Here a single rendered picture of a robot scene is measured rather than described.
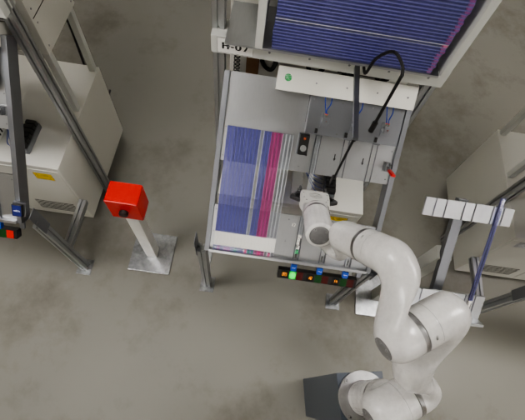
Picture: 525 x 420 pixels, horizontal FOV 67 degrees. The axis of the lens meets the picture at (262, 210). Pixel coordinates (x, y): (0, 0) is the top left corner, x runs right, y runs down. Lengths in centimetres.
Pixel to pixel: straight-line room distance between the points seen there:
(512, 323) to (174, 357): 199
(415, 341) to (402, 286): 11
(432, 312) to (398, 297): 8
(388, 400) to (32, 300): 195
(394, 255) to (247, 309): 153
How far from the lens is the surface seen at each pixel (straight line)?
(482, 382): 270
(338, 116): 147
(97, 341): 239
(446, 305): 96
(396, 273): 90
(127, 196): 173
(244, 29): 137
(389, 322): 90
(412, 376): 108
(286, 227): 161
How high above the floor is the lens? 228
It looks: 65 degrees down
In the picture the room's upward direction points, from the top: 12 degrees clockwise
